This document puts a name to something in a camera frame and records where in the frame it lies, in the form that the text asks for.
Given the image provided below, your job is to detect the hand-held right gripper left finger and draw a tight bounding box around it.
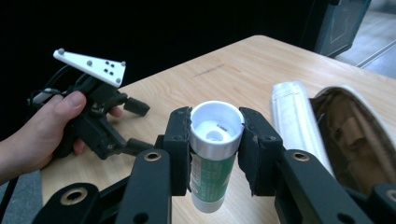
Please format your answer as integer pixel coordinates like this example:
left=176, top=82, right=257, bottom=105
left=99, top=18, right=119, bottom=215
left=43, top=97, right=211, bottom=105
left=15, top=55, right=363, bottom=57
left=115, top=105, right=192, bottom=224

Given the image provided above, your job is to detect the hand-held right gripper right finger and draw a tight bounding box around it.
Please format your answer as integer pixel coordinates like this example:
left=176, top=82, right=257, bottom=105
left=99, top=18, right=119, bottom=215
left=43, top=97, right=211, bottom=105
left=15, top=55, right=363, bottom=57
left=237, top=106, right=375, bottom=224

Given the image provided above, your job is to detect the white pencil case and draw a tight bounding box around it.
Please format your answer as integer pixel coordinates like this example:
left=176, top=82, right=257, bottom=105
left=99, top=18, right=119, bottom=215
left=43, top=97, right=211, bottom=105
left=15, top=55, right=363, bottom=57
left=270, top=80, right=396, bottom=203

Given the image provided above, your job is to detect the green and white glue stick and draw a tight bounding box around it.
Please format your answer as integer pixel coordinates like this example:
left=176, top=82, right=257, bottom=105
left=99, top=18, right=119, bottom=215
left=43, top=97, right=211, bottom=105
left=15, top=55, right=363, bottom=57
left=189, top=100, right=246, bottom=214

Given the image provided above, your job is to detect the dark curtain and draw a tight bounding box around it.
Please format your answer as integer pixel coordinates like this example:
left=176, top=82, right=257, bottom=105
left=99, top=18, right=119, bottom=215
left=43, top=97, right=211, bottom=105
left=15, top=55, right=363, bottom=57
left=0, top=0, right=321, bottom=141

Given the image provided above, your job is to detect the black cabinet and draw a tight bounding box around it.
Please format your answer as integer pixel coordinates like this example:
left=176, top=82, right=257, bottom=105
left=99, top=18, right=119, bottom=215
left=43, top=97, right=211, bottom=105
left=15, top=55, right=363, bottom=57
left=313, top=0, right=374, bottom=59

